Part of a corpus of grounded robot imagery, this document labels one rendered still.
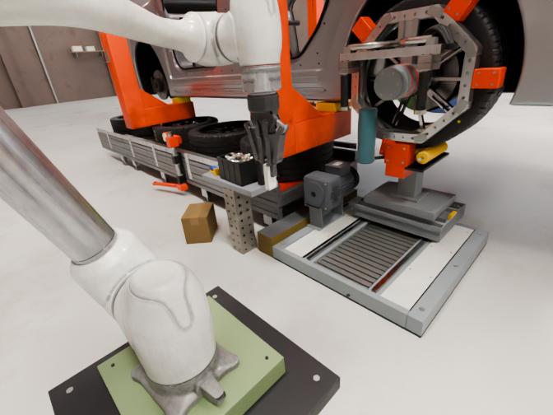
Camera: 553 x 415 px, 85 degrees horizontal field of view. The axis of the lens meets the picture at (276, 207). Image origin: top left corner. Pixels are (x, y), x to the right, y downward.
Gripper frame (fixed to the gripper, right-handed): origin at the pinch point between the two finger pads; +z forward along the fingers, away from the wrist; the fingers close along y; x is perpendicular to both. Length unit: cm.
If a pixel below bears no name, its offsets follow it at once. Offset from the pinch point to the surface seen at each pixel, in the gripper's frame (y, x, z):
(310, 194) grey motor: -36, 69, 39
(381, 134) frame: -9, 94, 10
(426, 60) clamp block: 15, 69, -23
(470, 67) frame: 25, 90, -19
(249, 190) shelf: -45, 33, 26
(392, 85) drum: 0, 78, -14
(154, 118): -238, 96, 13
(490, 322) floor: 53, 60, 70
